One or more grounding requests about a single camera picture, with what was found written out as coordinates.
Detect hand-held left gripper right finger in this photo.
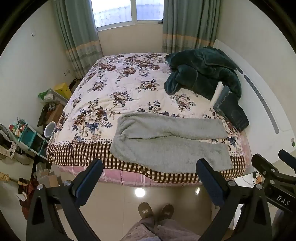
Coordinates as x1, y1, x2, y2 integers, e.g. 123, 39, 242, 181
196, 158, 271, 241

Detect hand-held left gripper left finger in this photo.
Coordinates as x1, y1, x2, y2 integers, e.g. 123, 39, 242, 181
26, 159, 103, 241

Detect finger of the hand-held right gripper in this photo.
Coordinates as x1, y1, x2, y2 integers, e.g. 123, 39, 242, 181
252, 153, 280, 179
278, 149, 296, 165

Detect grey fleece pants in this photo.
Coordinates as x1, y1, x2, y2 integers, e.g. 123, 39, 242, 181
110, 113, 233, 174

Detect cardboard box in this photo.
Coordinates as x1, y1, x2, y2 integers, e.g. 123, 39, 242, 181
36, 167, 60, 189

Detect pink plaid bed sheet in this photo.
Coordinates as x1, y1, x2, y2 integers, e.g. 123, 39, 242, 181
55, 162, 252, 188

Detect brown slipper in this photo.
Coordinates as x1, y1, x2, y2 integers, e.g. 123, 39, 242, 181
157, 204, 174, 223
138, 202, 153, 219

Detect folded dark jeans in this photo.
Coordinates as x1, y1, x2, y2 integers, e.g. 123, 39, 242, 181
213, 86, 250, 133

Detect white plastic bucket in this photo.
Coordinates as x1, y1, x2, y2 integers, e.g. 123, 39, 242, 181
44, 121, 56, 138

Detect red cloth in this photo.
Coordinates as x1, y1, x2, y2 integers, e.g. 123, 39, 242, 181
18, 178, 40, 216

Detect brown wooden cabinet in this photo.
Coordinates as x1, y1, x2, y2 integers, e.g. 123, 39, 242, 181
38, 103, 67, 127

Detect person's left leg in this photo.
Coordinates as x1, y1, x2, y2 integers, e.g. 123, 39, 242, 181
121, 216, 160, 241

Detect teal shelf rack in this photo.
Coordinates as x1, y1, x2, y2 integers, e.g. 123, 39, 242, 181
18, 122, 49, 161

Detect folded white cloth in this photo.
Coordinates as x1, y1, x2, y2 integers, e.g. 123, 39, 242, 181
210, 82, 225, 108

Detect floor fan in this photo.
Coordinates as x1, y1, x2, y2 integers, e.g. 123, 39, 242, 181
0, 123, 17, 164

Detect yellow box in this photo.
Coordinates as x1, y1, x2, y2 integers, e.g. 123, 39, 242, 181
54, 83, 73, 99

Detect green and white package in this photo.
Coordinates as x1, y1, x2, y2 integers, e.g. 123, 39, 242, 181
38, 89, 62, 102

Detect white bed headboard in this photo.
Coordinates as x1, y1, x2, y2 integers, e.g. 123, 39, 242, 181
211, 39, 296, 172

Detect floral checked-border blanket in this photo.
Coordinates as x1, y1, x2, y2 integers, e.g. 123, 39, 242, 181
46, 53, 247, 183

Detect dark green plush robe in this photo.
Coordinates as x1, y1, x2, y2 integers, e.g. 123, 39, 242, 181
164, 46, 242, 100

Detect green striped curtain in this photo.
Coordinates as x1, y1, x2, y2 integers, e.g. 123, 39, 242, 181
54, 0, 104, 80
161, 0, 220, 54

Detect window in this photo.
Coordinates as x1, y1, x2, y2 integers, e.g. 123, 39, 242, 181
91, 0, 165, 32

